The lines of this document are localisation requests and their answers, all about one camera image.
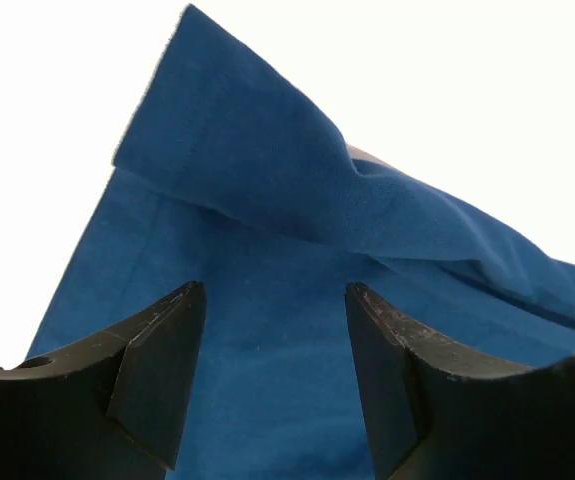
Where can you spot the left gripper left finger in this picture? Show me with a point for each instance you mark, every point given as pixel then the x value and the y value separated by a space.
pixel 109 406

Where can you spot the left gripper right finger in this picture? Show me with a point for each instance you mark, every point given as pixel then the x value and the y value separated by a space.
pixel 434 408

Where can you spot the navy blue t shirt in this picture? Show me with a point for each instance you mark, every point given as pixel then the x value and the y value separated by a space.
pixel 229 175

